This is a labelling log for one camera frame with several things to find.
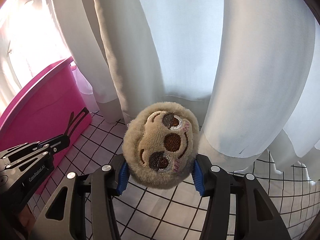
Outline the white black grid cloth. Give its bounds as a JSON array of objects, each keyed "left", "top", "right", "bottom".
[{"left": 28, "top": 112, "right": 319, "bottom": 239}]

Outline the beige plush sloth keychain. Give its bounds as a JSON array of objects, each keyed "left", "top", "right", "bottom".
[{"left": 122, "top": 102, "right": 200, "bottom": 190}]

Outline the dark brown snap hair clip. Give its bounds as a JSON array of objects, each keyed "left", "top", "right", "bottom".
[{"left": 64, "top": 107, "right": 89, "bottom": 138}]

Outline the sheer white inner curtain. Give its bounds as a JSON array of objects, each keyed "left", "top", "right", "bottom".
[{"left": 0, "top": 0, "right": 101, "bottom": 116}]

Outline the pink plastic storage bin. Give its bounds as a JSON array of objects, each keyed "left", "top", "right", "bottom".
[{"left": 0, "top": 56, "right": 93, "bottom": 196}]

